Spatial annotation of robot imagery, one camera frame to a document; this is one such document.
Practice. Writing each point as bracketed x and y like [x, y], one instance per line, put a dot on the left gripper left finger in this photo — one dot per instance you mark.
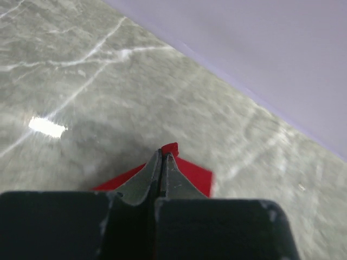
[115, 224]

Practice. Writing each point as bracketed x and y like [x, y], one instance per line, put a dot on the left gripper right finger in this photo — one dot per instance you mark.
[190, 225]

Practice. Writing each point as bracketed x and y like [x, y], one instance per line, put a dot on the red t shirt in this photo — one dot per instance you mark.
[200, 177]

